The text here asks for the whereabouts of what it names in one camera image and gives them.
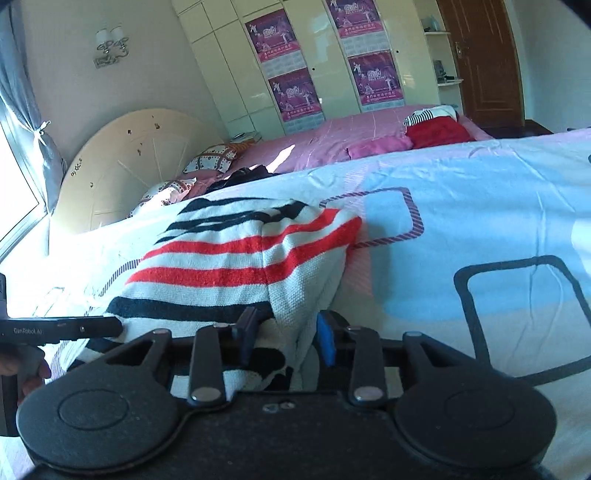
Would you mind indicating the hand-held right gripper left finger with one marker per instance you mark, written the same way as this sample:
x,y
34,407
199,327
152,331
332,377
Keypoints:
x,y
249,330

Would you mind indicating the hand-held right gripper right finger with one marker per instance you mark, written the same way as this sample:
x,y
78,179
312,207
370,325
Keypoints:
x,y
325,337

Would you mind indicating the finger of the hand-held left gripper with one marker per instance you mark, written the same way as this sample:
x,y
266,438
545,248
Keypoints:
x,y
99,327

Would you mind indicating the striped knit sweater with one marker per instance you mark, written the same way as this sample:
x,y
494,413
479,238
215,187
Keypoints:
x,y
207,258

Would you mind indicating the dark clothes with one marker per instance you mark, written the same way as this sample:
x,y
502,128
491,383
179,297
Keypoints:
x,y
244,175

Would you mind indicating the person's left hand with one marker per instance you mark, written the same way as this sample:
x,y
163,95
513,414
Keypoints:
x,y
34,369

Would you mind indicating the window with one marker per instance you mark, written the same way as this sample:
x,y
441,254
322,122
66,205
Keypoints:
x,y
16,198

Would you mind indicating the patterned pillow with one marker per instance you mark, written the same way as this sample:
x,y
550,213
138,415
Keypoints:
x,y
166,189
210,159

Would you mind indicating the cream round headboard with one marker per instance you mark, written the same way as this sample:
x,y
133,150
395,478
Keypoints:
x,y
120,170

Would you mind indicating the books on nightstand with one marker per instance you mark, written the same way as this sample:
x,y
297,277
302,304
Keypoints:
x,y
244,137

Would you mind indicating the pink bed sheet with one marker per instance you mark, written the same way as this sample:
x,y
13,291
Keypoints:
x,y
314,143

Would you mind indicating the pink cloth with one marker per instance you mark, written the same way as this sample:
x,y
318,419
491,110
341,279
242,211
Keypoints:
x,y
378,147

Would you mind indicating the grey curtain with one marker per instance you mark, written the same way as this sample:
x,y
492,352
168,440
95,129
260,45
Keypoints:
x,y
27,115

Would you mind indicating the red cloth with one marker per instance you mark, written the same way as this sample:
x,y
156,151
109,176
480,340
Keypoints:
x,y
438,134

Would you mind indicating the black white striped cloth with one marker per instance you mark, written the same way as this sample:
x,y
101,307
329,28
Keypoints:
x,y
422,115

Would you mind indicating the cream wardrobe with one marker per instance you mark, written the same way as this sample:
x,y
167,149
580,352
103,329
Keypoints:
x,y
231,69

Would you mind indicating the white corner shelf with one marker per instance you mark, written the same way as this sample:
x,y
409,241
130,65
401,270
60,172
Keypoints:
x,y
445,55

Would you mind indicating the brown wooden door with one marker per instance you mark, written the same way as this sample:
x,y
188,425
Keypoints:
x,y
485,60

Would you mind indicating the purple wall poster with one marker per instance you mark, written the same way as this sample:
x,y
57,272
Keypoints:
x,y
355,16
298,97
376,78
272,37

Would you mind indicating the wall lamp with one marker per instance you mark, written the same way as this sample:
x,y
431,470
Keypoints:
x,y
111,46

